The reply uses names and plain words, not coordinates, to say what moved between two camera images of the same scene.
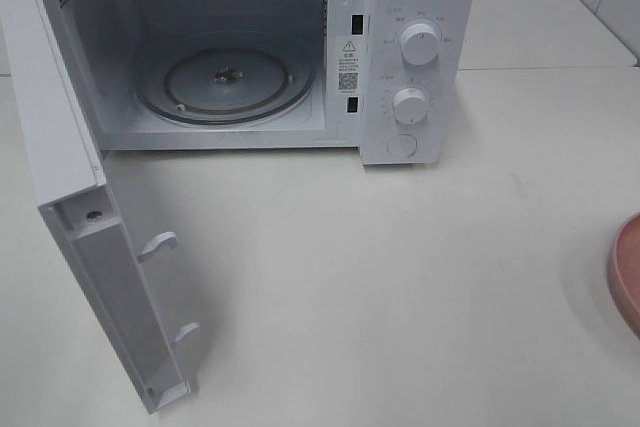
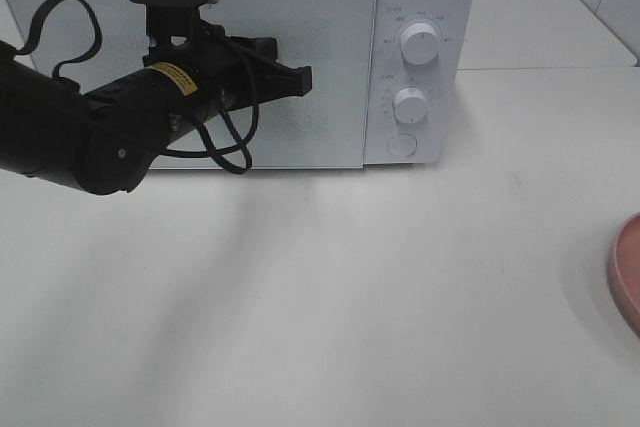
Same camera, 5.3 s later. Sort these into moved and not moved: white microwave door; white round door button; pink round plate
Moved: white microwave door
Not moved: white round door button; pink round plate
